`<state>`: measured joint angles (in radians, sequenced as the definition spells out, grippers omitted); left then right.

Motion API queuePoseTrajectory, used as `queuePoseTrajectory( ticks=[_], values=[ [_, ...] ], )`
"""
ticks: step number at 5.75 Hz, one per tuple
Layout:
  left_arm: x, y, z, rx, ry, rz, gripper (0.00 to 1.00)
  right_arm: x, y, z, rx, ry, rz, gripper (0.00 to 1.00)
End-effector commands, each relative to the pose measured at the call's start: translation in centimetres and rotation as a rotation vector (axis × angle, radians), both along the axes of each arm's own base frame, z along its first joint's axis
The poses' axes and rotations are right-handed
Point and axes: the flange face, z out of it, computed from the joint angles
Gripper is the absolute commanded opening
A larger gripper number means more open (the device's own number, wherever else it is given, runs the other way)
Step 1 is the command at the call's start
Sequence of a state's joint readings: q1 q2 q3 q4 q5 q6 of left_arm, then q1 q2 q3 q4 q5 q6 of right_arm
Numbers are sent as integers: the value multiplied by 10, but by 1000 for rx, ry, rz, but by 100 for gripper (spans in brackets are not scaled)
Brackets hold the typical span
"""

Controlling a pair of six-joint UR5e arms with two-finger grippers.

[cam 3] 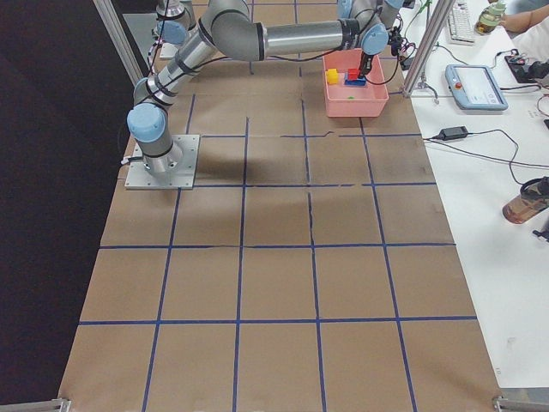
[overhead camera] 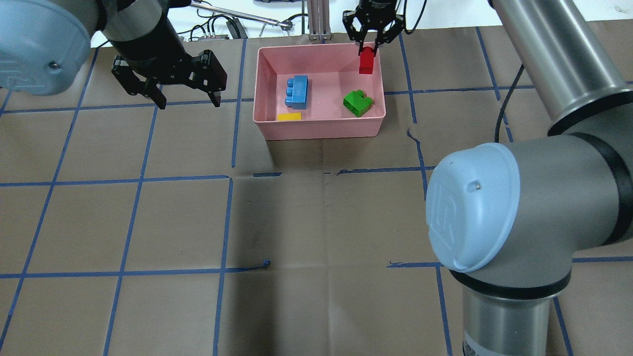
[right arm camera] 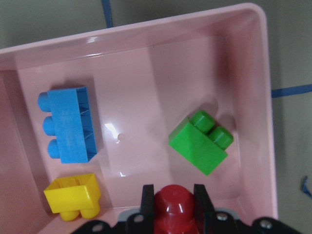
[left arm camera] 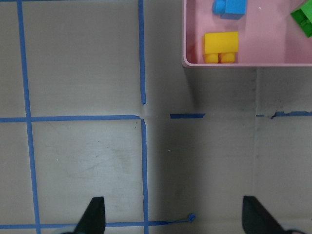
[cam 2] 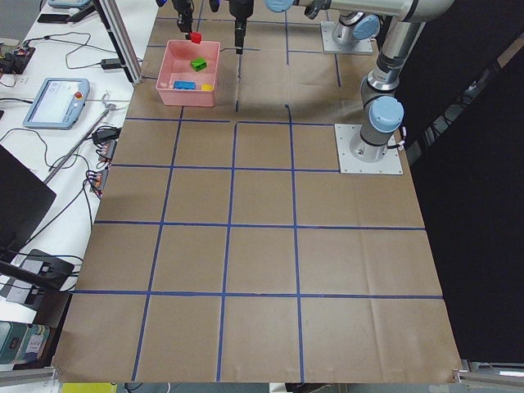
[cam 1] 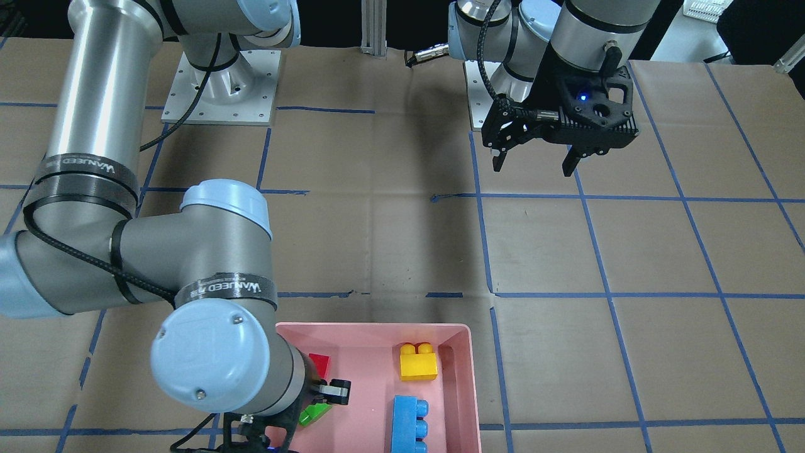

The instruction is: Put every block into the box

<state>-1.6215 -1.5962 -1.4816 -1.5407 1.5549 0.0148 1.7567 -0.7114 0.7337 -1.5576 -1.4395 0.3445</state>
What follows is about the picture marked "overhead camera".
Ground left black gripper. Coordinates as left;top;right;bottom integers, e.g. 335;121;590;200
102;10;227;110

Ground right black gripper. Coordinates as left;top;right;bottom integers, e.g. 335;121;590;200
342;0;405;56

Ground red small toy block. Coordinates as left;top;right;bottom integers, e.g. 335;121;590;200
358;46;375;75

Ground green toy block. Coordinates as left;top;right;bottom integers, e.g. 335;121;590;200
342;89;374;117

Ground blue long toy block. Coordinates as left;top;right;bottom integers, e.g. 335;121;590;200
284;75;309;110

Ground yellow toy block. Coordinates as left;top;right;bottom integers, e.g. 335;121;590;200
276;112;302;122

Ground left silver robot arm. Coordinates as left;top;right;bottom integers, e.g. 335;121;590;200
0;0;227;110

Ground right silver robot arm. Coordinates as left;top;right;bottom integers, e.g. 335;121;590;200
426;0;632;356

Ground pink plastic box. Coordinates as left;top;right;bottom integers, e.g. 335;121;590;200
253;43;386;140

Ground metal rod tool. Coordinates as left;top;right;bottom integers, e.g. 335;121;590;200
188;0;294;30

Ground brown paper table cover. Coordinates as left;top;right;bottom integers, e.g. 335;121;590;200
0;22;633;356

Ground aluminium frame post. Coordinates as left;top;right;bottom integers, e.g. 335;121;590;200
307;0;332;42

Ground black braided cable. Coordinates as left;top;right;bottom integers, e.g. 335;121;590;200
493;64;525;145

